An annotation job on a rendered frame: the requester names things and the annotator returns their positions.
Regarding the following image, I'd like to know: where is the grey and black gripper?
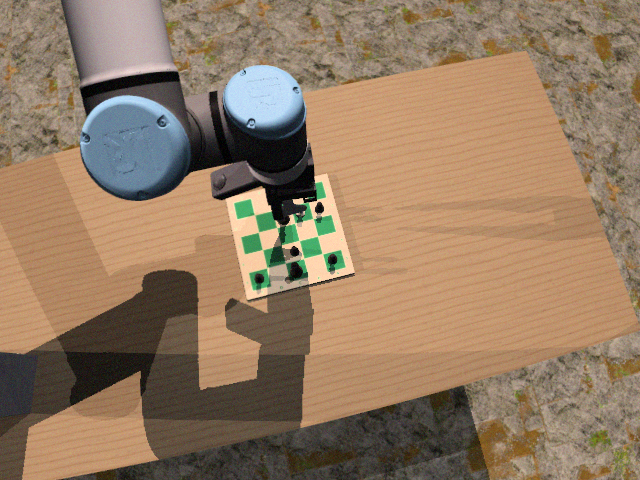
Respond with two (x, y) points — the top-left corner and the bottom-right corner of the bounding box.
(262, 143), (317, 222)

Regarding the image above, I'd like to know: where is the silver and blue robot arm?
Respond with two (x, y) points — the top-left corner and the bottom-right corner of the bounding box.
(61, 0), (309, 201)

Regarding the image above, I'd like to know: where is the green and cream chessboard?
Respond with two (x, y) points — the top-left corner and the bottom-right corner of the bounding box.
(226, 174), (355, 300)

